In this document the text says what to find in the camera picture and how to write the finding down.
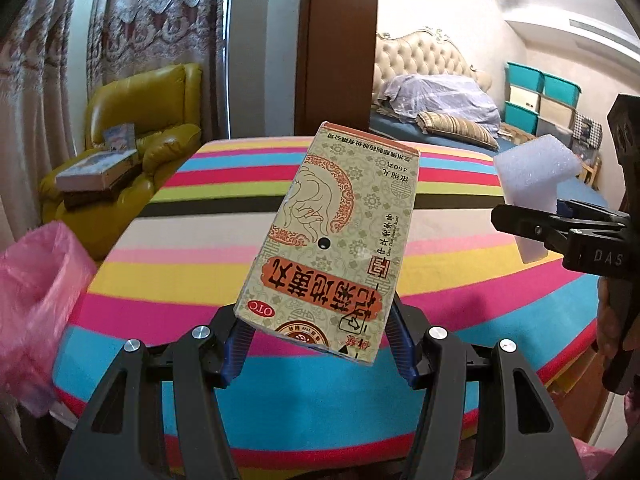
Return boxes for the dark brown wooden box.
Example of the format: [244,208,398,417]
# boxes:
[62,160,143,211]

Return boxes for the bed with blue sheet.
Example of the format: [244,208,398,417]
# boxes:
[369,110,611,211]

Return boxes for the cream tufted bed headboard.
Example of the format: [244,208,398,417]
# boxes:
[375,26,493,106]

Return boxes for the small blue box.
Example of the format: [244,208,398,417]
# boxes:
[102,123,137,152]

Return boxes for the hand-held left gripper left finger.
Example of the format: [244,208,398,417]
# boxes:
[56,305,256,480]

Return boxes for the pink trash bag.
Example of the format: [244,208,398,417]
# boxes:
[0,220,98,418]

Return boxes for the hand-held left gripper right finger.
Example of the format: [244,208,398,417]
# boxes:
[385,292,586,480]

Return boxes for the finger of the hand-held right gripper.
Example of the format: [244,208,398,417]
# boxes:
[491,204,581,256]
[557,200,629,231]

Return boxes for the grey blue duvet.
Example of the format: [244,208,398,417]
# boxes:
[378,74,502,133]

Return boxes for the brown wooden door frame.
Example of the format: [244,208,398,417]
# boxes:
[295,0,378,137]

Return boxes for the yellow leather armchair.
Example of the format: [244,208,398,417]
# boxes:
[39,62,203,261]

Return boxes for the striped pillow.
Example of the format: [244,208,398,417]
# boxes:
[417,111,501,151]

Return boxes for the large white book box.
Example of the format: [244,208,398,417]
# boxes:
[55,149,141,192]

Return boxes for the checkered cushion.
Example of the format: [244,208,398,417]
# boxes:
[571,111,603,149]

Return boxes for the beige patterned medicine box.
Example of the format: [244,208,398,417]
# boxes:
[232,121,421,365]

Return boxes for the white foam block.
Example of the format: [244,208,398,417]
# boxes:
[492,134,583,264]

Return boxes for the rainbow striped tablecloth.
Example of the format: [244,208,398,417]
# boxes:
[52,135,613,473]

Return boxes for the stack of teal storage bins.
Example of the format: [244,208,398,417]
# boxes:
[501,61,583,147]

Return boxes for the beige lace patterned curtain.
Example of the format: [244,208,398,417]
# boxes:
[0,0,231,241]

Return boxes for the person's right hand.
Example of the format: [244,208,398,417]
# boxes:
[595,280,624,376]

